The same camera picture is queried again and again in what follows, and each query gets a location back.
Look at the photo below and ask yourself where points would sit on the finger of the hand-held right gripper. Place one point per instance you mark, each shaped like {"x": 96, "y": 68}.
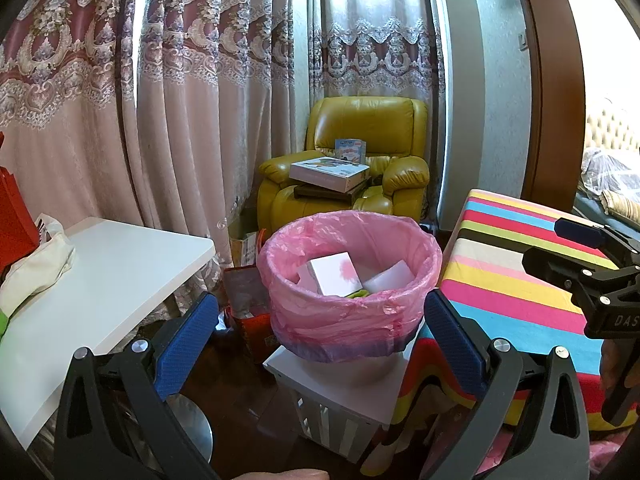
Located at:
{"x": 580, "y": 230}
{"x": 565, "y": 267}

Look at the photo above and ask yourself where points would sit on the red paper bag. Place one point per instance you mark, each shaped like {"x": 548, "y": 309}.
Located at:
{"x": 15, "y": 220}

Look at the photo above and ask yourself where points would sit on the wall switch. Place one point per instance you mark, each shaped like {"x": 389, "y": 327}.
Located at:
{"x": 523, "y": 41}

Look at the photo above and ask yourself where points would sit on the striped gold pillow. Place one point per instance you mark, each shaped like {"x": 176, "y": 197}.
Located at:
{"x": 625, "y": 205}

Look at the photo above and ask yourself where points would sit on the pink-lined trash bin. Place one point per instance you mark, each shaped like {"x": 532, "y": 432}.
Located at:
{"x": 345, "y": 330}

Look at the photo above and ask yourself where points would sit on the plastic-wrapped quilt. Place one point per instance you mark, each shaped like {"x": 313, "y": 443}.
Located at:
{"x": 615, "y": 170}

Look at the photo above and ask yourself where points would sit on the blue mattress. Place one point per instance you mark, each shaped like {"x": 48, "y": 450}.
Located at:
{"x": 585, "y": 210}

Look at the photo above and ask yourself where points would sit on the yellow leather armchair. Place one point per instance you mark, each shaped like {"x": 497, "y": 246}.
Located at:
{"x": 370, "y": 125}

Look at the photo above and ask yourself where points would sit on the cream cloth bag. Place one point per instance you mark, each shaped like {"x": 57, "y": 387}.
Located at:
{"x": 35, "y": 270}

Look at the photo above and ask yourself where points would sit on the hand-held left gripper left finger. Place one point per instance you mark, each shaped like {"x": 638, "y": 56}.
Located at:
{"x": 187, "y": 340}

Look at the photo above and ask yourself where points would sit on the white slatted stool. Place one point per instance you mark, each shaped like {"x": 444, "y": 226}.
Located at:
{"x": 350, "y": 390}

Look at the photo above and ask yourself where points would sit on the white side table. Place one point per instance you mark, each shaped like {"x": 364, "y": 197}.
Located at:
{"x": 115, "y": 280}

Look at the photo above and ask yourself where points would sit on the white foam block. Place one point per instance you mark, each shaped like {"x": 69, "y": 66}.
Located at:
{"x": 390, "y": 277}

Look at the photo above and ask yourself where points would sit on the red gift bag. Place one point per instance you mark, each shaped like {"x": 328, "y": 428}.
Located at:
{"x": 250, "y": 330}

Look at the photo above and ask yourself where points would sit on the person's left hand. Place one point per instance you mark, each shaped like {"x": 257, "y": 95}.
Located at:
{"x": 285, "y": 475}

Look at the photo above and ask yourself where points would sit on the striped tablecloth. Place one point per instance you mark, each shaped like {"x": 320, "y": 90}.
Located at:
{"x": 500, "y": 280}

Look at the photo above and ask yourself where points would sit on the cream tufted headboard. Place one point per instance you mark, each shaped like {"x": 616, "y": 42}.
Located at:
{"x": 615, "y": 125}

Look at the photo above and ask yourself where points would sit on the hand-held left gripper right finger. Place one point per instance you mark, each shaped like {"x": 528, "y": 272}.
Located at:
{"x": 452, "y": 340}

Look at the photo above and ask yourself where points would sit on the cardboard box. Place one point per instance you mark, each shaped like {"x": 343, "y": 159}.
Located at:
{"x": 245, "y": 250}

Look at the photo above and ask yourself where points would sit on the white and pink box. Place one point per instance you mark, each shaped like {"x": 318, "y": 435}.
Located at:
{"x": 327, "y": 272}

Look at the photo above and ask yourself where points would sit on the dark flat box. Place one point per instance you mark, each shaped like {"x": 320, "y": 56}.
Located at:
{"x": 320, "y": 194}

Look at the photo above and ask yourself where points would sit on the large flat picture box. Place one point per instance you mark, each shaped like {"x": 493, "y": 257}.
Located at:
{"x": 325, "y": 172}

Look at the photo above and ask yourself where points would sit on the small blue box on chair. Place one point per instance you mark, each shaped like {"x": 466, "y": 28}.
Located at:
{"x": 350, "y": 150}

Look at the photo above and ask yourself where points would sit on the wide lace curtain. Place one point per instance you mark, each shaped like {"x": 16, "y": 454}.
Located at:
{"x": 100, "y": 110}

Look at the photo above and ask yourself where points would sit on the narrow lace curtain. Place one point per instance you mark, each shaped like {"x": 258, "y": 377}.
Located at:
{"x": 375, "y": 35}

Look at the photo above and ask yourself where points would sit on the brown wooden door panel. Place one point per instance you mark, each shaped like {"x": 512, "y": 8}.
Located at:
{"x": 555, "y": 110}

